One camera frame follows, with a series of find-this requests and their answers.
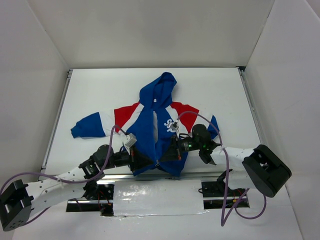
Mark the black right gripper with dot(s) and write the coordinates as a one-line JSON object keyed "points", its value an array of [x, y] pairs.
{"points": [[177, 149]]}

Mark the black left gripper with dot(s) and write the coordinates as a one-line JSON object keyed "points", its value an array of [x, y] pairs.
{"points": [[133, 158]]}

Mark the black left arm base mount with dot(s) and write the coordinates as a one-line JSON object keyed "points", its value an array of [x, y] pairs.
{"points": [[98, 198]]}

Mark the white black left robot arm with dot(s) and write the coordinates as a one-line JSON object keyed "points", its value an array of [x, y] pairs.
{"points": [[19, 201]]}

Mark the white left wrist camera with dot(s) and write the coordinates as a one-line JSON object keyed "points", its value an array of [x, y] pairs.
{"points": [[128, 141]]}

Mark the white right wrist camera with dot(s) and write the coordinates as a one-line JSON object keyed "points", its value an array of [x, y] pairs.
{"points": [[173, 127]]}

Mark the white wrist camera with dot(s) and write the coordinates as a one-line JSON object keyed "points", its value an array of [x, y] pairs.
{"points": [[128, 141], [173, 127]]}

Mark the aluminium frame rail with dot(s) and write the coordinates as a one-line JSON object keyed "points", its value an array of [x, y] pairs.
{"points": [[203, 176], [56, 121], [252, 105]]}

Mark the white foil front panel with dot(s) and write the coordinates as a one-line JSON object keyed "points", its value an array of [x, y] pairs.
{"points": [[157, 198]]}

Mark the aluminium right frame rail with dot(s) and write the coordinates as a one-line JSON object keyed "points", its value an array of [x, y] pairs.
{"points": [[252, 105]]}

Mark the aluminium left frame rail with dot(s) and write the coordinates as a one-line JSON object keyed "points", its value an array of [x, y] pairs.
{"points": [[56, 121]]}

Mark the aluminium front frame rail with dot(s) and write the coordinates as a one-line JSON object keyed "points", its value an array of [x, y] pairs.
{"points": [[203, 176]]}

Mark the blue red white hooded jacket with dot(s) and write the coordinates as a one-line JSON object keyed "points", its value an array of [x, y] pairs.
{"points": [[147, 119]]}

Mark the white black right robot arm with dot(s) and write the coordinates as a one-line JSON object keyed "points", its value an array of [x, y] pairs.
{"points": [[246, 168]]}

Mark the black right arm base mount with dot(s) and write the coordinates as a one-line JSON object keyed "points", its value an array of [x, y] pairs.
{"points": [[213, 193]]}

